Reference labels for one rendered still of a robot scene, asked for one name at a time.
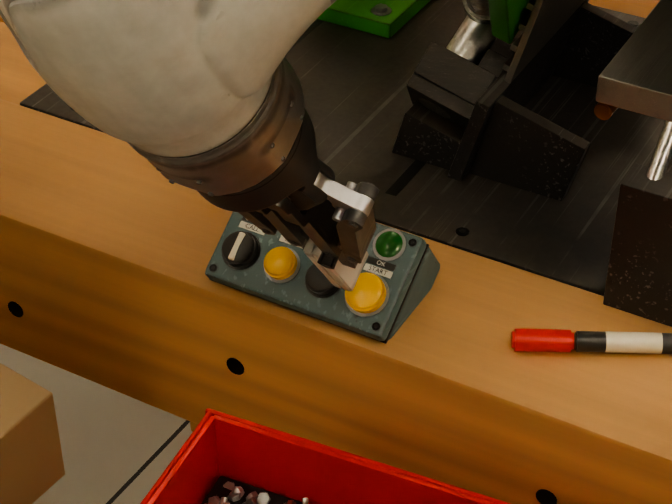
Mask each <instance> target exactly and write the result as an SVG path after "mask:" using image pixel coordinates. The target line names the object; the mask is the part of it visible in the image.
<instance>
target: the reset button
mask: <svg viewBox="0 0 672 504"><path fill-rule="evenodd" d="M296 267H297V258H296V256H295V254H294V253H293V252H292V251H291V250H290V249H289V248H287V247H282V246H281V247H276V248H273V249H272V250H270V251H269V252H268V253H267V255H266V256H265V259H264V269H265V271H266V273H267V274H268V275H269V276H270V277H272V278H273V279H276V280H283V279H286V278H288V277H290V276H291V275H292V274H293V273H294V271H295V270H296Z"/></svg>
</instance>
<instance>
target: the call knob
mask: <svg viewBox="0 0 672 504"><path fill-rule="evenodd" d="M256 253H257V243H256V241H255V239H254V238H253V237H252V236H251V235H250V234H249V233H247V232H244V231H237V232H234V233H232V234H230V235H229V236H228V237H227V238H226V239H225V240H224V242H223V245H222V255H223V257H224V259H225V260H226V261H227V262H228V263H229V264H231V265H233V266H236V267H241V266H245V265H247V264H249V263H250V262H251V261H252V260H253V259H254V257H255V255H256Z"/></svg>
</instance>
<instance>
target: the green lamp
mask: <svg viewBox="0 0 672 504"><path fill-rule="evenodd" d="M402 245H403V241H402V238H401V236H400V235H399V234H398V233H396V232H393V231H387V232H384V233H382V234H381V235H380V236H379V237H378V238H377V240H376V244H375V248H376V251H377V252H378V254H379V255H381V256H383V257H388V258H389V257H393V256H395V255H397V254H398V253H399V252H400V250H401V248H402Z"/></svg>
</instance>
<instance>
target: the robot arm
mask: <svg viewBox="0 0 672 504"><path fill-rule="evenodd" d="M335 1H337V0H0V16H1V18H2V19H3V21H4V22H5V24H6V26H7V27H8V28H9V30H10V31H11V33H12V35H13V36H14V38H15V39H16V41H17V43H18V45H19V46H20V48H21V50H22V51H23V53H24V55H25V56H26V58H27V59H28V61H29V62H30V64H31V65H32V66H33V68H34V69H35V70H36V71H37V73H38V74H39V75H40V76H41V77H42V79H43V80H44V81H45V82H46V83H47V84H48V86H49V87H50V88H51V89H52V90H53V91H54V92H55V93H56V94H57V95H58V96H59V97H60V98H61V99H62V100H63V101H64V102H65V103H66V104H68V105H69V106H70V107H71V108H72V109H73V110H74V111H75V112H77V113H78V114H79V115H80V116H82V117H83V118H84V119H85V120H87V121H88V122H90V123H91V124H92V125H94V126H95V127H97V128H98V129H100V130H101V131H103V132H104V133H106V134H108V135H110V136H112V137H114V138H117V139H119V140H122V141H125V142H127V143H128V144H129V145H130V146H131V147H132V148H133V149H134V150H135V151H136V152H138V153H139V154H140V155H142V156H143V157H145V158H146V159H147V160H148V161H149V162H150V163H151V164H152V165H153V166H154V167H155V168H156V170H158V171H159V172H160V173H161V174H162V175H163V176H164V177H165V178H167V179H168V180H169V183H171V184H174V183H177V184H180V185H182V186H185V187H188V188H191V189H194V190H197V191H198V192H199V193H200V195H201V196H203V197H204V198H205V199H206V200H207V201H208V202H210V203H211V204H213V205H215V206H217V207H219V208H222V209H224V210H228V211H233V212H239V213H240V214H241V215H242V216H244V217H245V218H246V219H247V220H249V221H250V222H251V223H252V224H254V225H255V226H256V227H258V228H259V229H260V230H262V232H263V233H265V234H267V235H269V234H271V235H275V234H276V232H277V230H278V231H279V232H280V234H281V235H282V236H283V237H284V238H285V239H286V240H287V241H288V242H289V243H290V244H291V245H293V246H300V247H302V248H303V249H304V250H303V251H304V253H305V254H306V255H307V257H308V258H309V259H310V260H311V261H312V262H313V263H314V264H315V265H316V267H317V268H318V269H319V270H320V271H321V272H322V273H323V274H324V276H325V277H326V278H327V279H328V280H329V281H330V282H331V283H332V285H333V286H335V287H338V288H341V287H342V288H343V289H344V290H346V291H349V292H351V291H353V289H354V287H355V284H356V282H357V280H358V278H359V275H360V273H361V271H362V268H363V266H364V264H365V262H366V259H367V257H368V255H369V254H368V252H367V249H368V246H369V244H370V242H371V240H372V237H373V235H374V232H375V230H376V223H375V217H374V210H373V205H374V202H375V200H376V197H377V195H378V193H379V191H380V190H379V189H378V188H377V187H376V186H375V185H374V184H372V183H370V182H360V183H358V184H356V183H354V182H351V181H348V182H347V185H346V186H344V185H342V184H340V183H338V182H336V181H335V173H334V171H333V169H332V168H331V167H330V166H328V165H327V164H326V163H324V162H323V161H321V160H320V159H319V158H318V157H317V148H316V138H315V131H314V126H313V123H312V120H311V118H310V116H309V114H308V112H307V111H306V109H305V108H304V95H303V90H302V86H301V83H300V80H299V78H298V76H297V74H296V72H295V71H294V69H293V68H292V66H291V65H290V63H289V62H288V60H287V59H286V57H285V56H286V54H287V53H288V52H289V50H290V49H291V48H292V47H293V45H294V44H295V43H296V42H297V40H298V39H299V38H300V37H301V36H302V35H303V34H304V32H305V31H306V30H307V29H308V28H309V27H310V26H311V24H312V23H313V22H314V21H315V20H316V19H317V18H318V17H319V16H320V15H321V14H322V13H323V12H324V11H325V10H326V9H327V8H329V7H330V6H331V5H332V4H333V3H334V2H335Z"/></svg>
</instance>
